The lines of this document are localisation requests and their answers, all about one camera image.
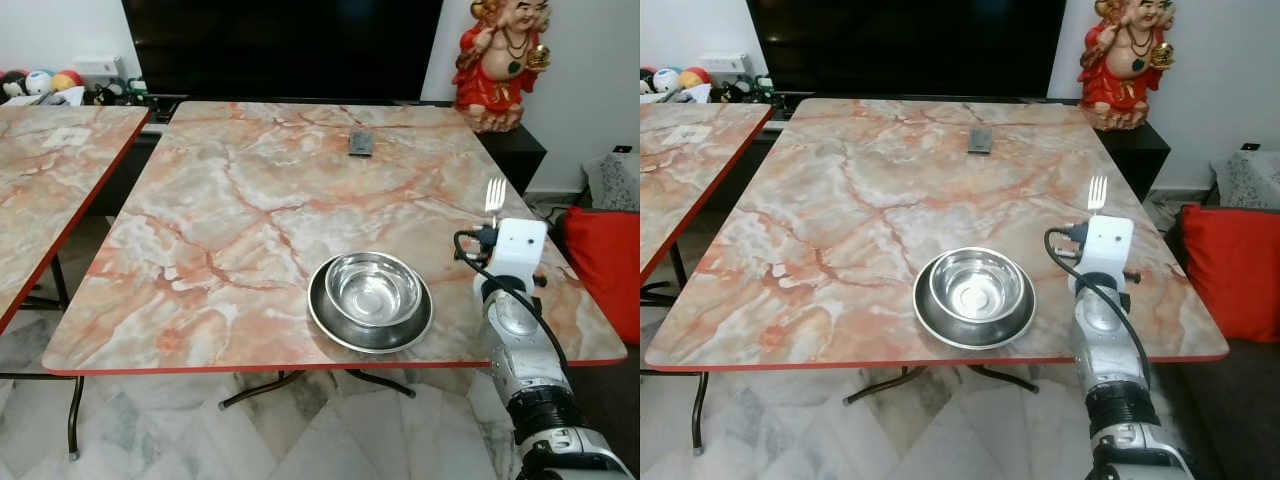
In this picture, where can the white and blue toy ball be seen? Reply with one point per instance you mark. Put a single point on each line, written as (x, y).
(667, 79)
(38, 81)

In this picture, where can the grey patterned cushion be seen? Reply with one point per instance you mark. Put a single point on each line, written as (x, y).
(615, 181)
(1250, 181)

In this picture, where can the red and yellow toy ball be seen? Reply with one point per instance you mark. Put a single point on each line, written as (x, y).
(695, 77)
(67, 79)

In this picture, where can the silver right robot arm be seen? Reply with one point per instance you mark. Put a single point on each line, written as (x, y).
(1105, 340)
(520, 350)

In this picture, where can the black television screen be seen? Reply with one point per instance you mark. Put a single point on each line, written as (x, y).
(900, 50)
(280, 50)

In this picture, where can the stainless steel bowl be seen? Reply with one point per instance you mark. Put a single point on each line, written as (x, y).
(976, 285)
(372, 290)

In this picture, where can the small dark grey flat device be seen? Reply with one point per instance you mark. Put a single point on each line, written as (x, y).
(980, 141)
(360, 144)

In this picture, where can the red laughing Buddha statue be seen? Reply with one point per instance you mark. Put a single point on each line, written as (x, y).
(495, 80)
(1120, 80)

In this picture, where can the silver metal fork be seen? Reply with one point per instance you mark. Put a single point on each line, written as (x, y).
(1097, 191)
(495, 194)

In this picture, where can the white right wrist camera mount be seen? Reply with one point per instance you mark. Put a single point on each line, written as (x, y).
(518, 250)
(1105, 245)

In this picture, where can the red cushion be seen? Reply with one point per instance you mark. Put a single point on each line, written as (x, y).
(1235, 265)
(605, 262)

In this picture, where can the stainless steel plate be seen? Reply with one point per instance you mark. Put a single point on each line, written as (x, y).
(370, 341)
(975, 338)

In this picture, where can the large marble-top table red edge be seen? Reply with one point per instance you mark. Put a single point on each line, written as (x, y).
(250, 200)
(860, 200)

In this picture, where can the white box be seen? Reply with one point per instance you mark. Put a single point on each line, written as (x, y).
(96, 70)
(722, 68)

